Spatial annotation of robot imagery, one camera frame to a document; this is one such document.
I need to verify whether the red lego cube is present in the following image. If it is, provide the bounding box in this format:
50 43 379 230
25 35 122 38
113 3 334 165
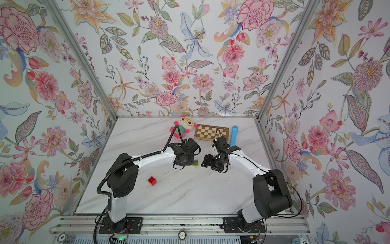
148 176 157 186

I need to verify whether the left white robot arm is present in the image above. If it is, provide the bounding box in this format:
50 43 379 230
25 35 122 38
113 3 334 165
96 138 201 224

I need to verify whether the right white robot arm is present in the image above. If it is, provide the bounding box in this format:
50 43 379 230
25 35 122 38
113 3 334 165
202 137 293 225

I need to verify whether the pink plush toy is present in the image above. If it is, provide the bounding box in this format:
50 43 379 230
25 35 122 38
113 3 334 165
170 115 197 138

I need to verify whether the wooden chessboard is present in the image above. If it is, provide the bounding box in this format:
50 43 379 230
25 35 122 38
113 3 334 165
194 124 229 141

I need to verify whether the blue cylindrical toy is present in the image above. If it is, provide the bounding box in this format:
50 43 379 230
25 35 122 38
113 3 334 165
230 126 239 146

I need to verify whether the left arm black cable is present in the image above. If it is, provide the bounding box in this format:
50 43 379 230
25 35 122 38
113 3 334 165
92 124 186 244

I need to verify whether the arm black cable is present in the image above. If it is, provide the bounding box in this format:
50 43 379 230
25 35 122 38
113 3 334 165
215 129 303 244
92 124 186 244

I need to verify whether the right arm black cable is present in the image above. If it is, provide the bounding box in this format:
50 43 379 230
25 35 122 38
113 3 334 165
215 129 303 244

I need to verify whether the aluminium mounting rail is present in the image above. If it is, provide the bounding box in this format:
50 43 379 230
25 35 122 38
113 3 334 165
49 214 310 237

